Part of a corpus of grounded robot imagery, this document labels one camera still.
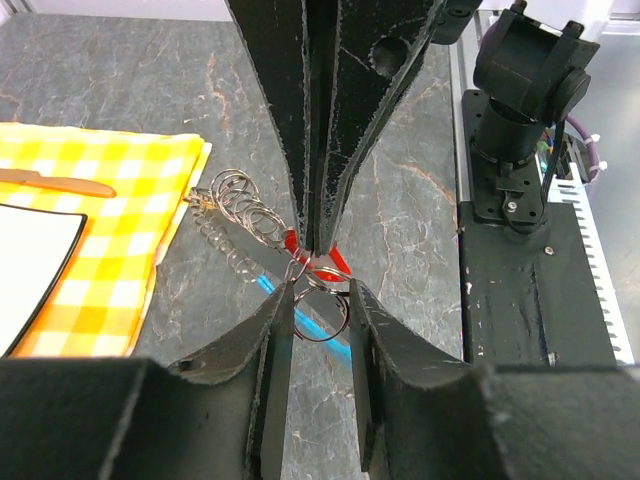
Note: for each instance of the gold knife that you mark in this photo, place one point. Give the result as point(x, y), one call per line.
point(64, 184)

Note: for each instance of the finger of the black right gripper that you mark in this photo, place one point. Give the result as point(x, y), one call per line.
point(277, 37)
point(362, 56)

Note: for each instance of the orange white checkered cloth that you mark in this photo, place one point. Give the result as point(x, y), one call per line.
point(99, 306)

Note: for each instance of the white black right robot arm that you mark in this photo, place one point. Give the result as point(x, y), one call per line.
point(533, 70)

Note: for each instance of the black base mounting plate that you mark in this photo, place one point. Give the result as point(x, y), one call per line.
point(528, 293)

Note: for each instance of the white square plate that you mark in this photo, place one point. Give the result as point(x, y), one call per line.
point(36, 247)

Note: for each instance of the light blue cable duct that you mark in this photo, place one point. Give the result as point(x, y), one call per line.
point(568, 187)

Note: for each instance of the metal key organizer blue handle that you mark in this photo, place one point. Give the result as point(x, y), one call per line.
point(233, 219)

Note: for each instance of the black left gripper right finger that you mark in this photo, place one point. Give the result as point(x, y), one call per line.
point(410, 398)

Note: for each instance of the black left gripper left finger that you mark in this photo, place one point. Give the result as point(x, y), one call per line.
point(242, 379)

